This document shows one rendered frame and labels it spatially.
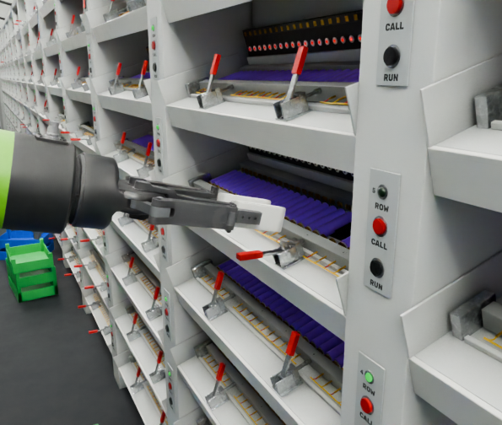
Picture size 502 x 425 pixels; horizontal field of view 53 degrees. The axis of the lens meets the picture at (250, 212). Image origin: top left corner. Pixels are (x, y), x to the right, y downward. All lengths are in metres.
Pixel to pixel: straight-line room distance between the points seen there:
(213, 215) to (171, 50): 0.60
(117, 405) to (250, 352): 1.17
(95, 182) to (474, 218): 0.36
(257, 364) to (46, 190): 0.49
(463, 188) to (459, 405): 0.19
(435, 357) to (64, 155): 0.39
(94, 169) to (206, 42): 0.64
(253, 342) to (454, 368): 0.47
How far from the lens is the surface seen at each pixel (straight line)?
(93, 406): 2.02
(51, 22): 3.14
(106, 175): 0.50
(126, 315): 1.92
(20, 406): 2.11
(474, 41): 0.48
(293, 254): 0.70
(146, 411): 1.79
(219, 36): 1.11
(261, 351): 0.88
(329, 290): 0.63
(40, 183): 0.48
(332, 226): 0.74
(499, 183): 0.42
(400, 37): 0.48
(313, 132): 0.58
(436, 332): 0.53
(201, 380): 1.18
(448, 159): 0.44
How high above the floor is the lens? 1.15
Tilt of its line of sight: 15 degrees down
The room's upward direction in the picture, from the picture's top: straight up
